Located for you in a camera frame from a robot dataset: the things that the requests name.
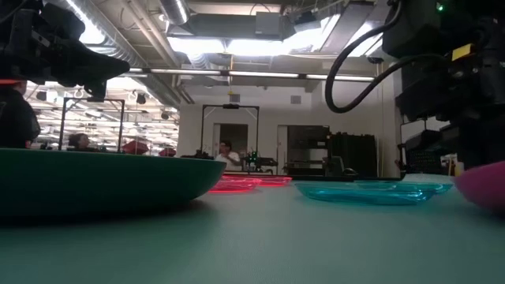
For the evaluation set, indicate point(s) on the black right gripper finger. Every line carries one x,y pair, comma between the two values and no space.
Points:
434,90

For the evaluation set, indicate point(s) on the clear blue plastic plate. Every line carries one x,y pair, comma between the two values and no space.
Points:
430,186
363,196

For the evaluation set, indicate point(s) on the clear pink plastic plate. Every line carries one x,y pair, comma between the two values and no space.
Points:
276,180
233,186

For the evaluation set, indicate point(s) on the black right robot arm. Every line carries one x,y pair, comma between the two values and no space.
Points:
485,13

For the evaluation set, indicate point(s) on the person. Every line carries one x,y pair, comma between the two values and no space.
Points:
16,118
81,142
229,158

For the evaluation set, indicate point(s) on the red fabric object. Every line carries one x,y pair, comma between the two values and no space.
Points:
167,152
135,147

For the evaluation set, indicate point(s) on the black equipment cart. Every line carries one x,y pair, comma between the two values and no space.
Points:
424,159

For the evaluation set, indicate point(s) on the large dark green plate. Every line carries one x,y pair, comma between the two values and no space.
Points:
98,181

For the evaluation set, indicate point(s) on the black cabinet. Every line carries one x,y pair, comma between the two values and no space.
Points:
355,154

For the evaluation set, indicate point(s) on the black bench equipment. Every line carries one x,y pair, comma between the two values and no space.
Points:
201,155

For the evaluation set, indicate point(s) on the dark metal shelf unit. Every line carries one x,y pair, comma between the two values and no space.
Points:
307,138

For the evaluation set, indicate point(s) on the dark door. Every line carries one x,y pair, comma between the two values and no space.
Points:
236,136

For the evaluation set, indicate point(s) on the long ceiling light strip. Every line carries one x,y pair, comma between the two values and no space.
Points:
260,74

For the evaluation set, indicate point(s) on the grey ceiling unit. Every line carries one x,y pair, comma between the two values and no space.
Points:
270,23

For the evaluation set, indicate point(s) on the black robot station with lights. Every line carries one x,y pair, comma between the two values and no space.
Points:
260,161

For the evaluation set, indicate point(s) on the green table mat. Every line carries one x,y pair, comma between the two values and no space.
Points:
276,244

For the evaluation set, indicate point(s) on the black gantry frame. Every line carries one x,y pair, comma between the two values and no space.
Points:
230,106
94,99

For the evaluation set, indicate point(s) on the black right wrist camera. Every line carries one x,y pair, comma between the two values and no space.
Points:
414,27

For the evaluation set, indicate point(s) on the black ceiling camera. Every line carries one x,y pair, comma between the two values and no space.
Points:
375,60

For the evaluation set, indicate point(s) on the silver round air duct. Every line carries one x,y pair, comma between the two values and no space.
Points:
175,10

